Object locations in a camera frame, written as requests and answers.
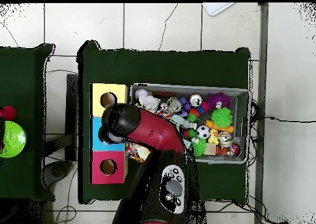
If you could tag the green spiky puffer ball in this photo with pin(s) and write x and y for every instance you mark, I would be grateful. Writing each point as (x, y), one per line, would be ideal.
(221, 117)

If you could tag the black and white soccer ball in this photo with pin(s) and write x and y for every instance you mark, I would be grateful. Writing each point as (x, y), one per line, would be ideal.
(203, 132)

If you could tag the green spiky toy with eyes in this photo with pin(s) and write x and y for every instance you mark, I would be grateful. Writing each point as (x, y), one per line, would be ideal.
(199, 147)

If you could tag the shallow clear mesh bin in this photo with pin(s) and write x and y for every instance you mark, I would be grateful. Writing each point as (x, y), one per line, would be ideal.
(242, 135)

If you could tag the silver topped dark can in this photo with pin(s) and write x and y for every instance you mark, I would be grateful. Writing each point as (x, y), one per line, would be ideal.
(195, 100)

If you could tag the cream knitted cloth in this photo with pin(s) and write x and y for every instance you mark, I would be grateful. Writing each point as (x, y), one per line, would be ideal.
(143, 153)

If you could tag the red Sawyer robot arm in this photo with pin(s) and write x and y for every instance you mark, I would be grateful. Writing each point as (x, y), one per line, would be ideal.
(153, 127)

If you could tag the red plastic cup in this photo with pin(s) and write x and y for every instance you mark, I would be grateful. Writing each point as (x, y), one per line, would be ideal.
(9, 113)

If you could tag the wooden box with three holes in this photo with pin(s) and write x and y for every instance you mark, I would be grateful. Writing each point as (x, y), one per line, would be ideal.
(108, 178)

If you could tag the white flat board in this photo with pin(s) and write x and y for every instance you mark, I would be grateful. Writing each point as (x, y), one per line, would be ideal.
(217, 8)

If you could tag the mint green knitted cloth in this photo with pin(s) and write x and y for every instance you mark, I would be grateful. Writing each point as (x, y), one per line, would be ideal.
(177, 120)

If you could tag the silver topped pale can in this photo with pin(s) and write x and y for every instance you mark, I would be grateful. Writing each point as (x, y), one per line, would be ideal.
(174, 104)

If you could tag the dark green tablecloth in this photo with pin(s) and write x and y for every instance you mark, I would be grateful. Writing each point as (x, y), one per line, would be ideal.
(148, 66)
(22, 85)

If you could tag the bright green plastic bowl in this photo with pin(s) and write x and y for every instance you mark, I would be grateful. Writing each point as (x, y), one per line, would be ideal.
(16, 138)

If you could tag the purple spiky toy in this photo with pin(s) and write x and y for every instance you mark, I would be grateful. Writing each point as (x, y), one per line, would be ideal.
(218, 100)

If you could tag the dark grey rounded object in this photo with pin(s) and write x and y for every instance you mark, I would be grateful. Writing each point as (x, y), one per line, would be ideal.
(58, 171)

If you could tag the black upright panel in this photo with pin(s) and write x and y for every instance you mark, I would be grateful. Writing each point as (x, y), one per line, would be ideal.
(71, 115)

